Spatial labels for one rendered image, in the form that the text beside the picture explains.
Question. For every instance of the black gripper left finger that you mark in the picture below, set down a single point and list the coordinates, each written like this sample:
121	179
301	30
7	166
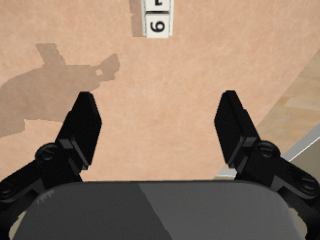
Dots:
55	163

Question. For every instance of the white number cube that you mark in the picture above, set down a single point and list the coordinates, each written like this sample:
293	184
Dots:
157	24
157	5

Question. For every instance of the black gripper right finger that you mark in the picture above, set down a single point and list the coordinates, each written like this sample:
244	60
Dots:
259	161

